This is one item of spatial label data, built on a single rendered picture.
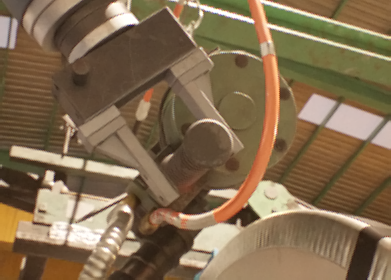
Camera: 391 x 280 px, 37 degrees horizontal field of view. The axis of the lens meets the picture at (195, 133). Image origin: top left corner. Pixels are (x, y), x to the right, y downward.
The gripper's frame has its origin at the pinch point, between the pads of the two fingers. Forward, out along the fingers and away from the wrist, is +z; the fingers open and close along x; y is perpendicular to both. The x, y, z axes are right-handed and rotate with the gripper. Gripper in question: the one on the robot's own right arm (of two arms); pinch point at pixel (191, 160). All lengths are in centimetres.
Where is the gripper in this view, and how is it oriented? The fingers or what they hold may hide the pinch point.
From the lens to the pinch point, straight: 54.8
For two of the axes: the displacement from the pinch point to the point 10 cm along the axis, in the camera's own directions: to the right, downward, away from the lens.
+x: 7.7, -5.5, 3.3
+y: 2.2, -2.6, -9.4
